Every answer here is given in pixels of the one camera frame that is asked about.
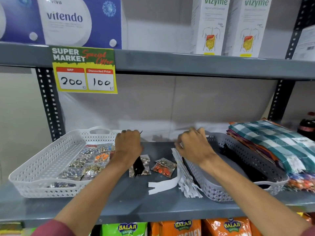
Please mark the person's right hand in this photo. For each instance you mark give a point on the person's right hand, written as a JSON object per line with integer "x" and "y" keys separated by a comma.
{"x": 194, "y": 146}

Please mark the person's left hand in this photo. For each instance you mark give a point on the person's left hand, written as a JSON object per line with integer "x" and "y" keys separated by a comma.
{"x": 126, "y": 147}

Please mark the person's left fingers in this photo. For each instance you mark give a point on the person's left fingers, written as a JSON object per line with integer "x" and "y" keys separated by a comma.
{"x": 128, "y": 132}

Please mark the person's right thumb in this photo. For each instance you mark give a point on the person's right thumb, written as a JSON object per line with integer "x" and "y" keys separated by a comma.
{"x": 179, "y": 147}

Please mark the bundle of white zippers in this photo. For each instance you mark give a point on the bundle of white zippers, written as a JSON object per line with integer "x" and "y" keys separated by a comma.
{"x": 183, "y": 174}

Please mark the black zipper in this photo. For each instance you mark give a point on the black zipper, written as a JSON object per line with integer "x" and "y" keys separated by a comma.
{"x": 138, "y": 167}

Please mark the person's right forearm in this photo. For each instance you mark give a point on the person's right forearm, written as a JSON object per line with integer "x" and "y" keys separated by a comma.
{"x": 251, "y": 196}

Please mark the person's left forearm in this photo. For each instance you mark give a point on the person's left forearm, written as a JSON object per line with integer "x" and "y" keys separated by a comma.
{"x": 98, "y": 194}

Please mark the clear packet of orange beads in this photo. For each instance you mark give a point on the clear packet of orange beads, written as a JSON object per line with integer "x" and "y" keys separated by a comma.
{"x": 164, "y": 168}

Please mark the clear packet of gold buttons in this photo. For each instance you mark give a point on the clear packet of gold buttons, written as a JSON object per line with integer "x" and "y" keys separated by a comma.
{"x": 145, "y": 170}

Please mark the pile of jewellery packets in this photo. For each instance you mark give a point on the pile of jewellery packets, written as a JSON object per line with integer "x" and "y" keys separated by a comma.
{"x": 86, "y": 162}

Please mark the pile of black zippers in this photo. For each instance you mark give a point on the pile of black zippers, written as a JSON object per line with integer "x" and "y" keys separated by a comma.
{"x": 236, "y": 164}

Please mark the grey perforated plastic basket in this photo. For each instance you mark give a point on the grey perforated plastic basket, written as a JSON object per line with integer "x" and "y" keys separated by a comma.
{"x": 221, "y": 191}

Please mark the grey metal rack shelf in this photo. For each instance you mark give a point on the grey metal rack shelf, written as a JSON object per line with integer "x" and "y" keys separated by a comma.
{"x": 196, "y": 65}
{"x": 137, "y": 203}

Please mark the green and yellow price sign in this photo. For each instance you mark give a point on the green and yellow price sign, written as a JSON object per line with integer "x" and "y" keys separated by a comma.
{"x": 85, "y": 70}

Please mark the orange snack packet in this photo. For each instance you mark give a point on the orange snack packet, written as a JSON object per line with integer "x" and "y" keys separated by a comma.
{"x": 177, "y": 228}
{"x": 227, "y": 227}

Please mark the green checked folded cloth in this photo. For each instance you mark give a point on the green checked folded cloth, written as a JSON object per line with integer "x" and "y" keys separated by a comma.
{"x": 268, "y": 140}

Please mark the white perforated plastic basket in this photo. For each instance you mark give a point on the white perforated plastic basket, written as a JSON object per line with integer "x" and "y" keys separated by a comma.
{"x": 37, "y": 167}

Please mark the green snack packet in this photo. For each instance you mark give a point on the green snack packet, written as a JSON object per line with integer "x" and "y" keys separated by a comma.
{"x": 125, "y": 229}

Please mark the blue and white carton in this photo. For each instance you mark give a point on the blue and white carton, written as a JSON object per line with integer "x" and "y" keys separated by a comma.
{"x": 17, "y": 19}
{"x": 81, "y": 19}

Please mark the maroon left sleeve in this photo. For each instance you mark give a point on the maroon left sleeve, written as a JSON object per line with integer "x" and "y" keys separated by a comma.
{"x": 53, "y": 229}

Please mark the maroon sleeve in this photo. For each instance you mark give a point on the maroon sleeve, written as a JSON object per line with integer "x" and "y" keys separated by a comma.
{"x": 308, "y": 231}
{"x": 53, "y": 229}

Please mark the stack of colourful folded cloths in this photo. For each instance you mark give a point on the stack of colourful folded cloths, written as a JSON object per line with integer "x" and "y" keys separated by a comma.
{"x": 300, "y": 180}

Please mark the white carton with stomach drawing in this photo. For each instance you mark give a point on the white carton with stomach drawing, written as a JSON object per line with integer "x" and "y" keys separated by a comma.
{"x": 209, "y": 24}
{"x": 248, "y": 26}

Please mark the dark drink bottle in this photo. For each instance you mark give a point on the dark drink bottle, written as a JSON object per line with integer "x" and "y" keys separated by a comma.
{"x": 307, "y": 126}

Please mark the yellow snack packet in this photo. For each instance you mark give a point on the yellow snack packet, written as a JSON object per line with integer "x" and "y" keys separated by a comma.
{"x": 11, "y": 229}

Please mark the maroon right sleeve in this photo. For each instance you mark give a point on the maroon right sleeve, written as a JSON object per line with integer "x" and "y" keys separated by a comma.
{"x": 308, "y": 231}

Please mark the white printed box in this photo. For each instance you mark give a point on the white printed box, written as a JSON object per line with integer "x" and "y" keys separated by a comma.
{"x": 305, "y": 44}

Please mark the black perforated rack post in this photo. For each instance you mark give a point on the black perforated rack post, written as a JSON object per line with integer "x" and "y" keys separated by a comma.
{"x": 50, "y": 105}
{"x": 280, "y": 100}

